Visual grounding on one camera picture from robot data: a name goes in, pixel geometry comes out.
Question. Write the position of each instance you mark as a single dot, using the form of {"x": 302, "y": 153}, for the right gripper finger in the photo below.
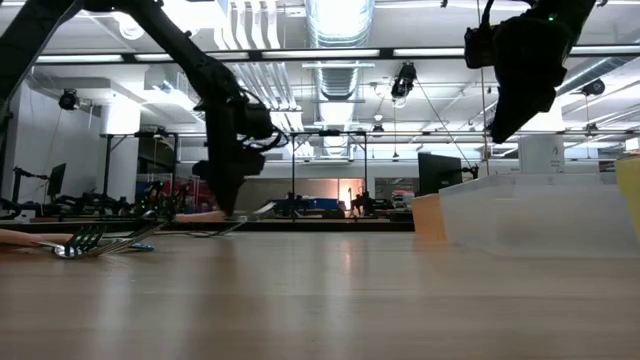
{"x": 515, "y": 112}

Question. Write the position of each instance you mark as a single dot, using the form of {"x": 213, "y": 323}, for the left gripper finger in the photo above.
{"x": 229, "y": 197}

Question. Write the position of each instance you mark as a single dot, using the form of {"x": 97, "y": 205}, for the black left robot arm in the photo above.
{"x": 190, "y": 55}

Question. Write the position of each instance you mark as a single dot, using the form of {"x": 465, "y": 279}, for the red storage bins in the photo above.
{"x": 182, "y": 192}

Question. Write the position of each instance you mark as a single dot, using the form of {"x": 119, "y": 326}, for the white column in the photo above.
{"x": 542, "y": 155}

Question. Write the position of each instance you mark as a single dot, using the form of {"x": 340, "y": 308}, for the black ceiling spotlight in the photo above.
{"x": 69, "y": 100}
{"x": 594, "y": 87}
{"x": 404, "y": 80}

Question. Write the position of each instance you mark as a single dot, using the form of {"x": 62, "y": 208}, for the blue background table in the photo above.
{"x": 320, "y": 203}

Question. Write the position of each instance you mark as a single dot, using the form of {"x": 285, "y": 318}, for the black background monitor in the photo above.
{"x": 440, "y": 172}

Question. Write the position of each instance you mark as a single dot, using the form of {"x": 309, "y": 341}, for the clear plastic bin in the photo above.
{"x": 540, "y": 220}

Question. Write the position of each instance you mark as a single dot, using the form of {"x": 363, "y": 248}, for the background robot arms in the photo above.
{"x": 100, "y": 204}

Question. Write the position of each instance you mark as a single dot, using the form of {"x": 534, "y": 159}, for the orange plastic bin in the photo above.
{"x": 429, "y": 217}

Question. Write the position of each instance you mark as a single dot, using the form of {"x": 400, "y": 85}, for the yellow plastic bin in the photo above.
{"x": 631, "y": 195}

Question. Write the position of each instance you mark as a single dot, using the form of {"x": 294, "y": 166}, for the black beam with light strips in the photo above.
{"x": 80, "y": 58}

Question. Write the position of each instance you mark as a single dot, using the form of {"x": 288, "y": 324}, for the small black monitor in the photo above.
{"x": 56, "y": 180}

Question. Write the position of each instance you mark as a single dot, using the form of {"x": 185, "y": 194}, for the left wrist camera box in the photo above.
{"x": 259, "y": 122}

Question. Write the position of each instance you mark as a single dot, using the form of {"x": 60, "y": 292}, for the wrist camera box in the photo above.
{"x": 259, "y": 122}
{"x": 480, "y": 47}

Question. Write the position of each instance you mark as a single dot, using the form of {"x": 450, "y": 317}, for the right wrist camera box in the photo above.
{"x": 480, "y": 47}

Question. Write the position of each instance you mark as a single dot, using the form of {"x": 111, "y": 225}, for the black metal table frame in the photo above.
{"x": 325, "y": 226}

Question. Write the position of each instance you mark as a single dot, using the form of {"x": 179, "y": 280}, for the black background station frame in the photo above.
{"x": 107, "y": 165}

